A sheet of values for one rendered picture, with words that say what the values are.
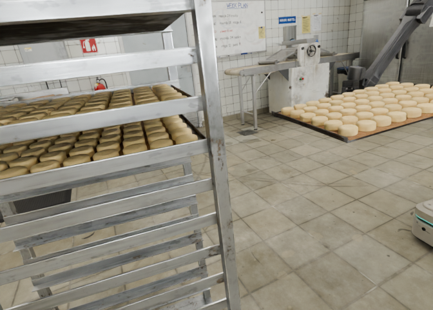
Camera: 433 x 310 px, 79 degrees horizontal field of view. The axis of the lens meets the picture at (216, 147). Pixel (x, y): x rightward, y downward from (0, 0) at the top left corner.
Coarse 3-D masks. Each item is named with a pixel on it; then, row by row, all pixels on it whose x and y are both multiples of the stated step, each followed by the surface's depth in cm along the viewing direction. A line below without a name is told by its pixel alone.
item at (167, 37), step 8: (168, 32) 85; (168, 40) 86; (168, 48) 86; (168, 72) 89; (176, 72) 89; (184, 168) 101; (192, 208) 107; (200, 248) 115; (200, 264) 117; (208, 296) 124
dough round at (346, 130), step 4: (344, 124) 75; (348, 124) 74; (352, 124) 74; (340, 128) 72; (344, 128) 72; (348, 128) 72; (352, 128) 71; (356, 128) 71; (340, 132) 72; (344, 132) 71; (348, 132) 71; (352, 132) 71; (356, 132) 71; (344, 136) 72; (348, 136) 72
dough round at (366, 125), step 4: (364, 120) 76; (368, 120) 75; (356, 124) 74; (360, 124) 73; (364, 124) 72; (368, 124) 72; (372, 124) 72; (360, 128) 73; (364, 128) 72; (368, 128) 72; (372, 128) 72
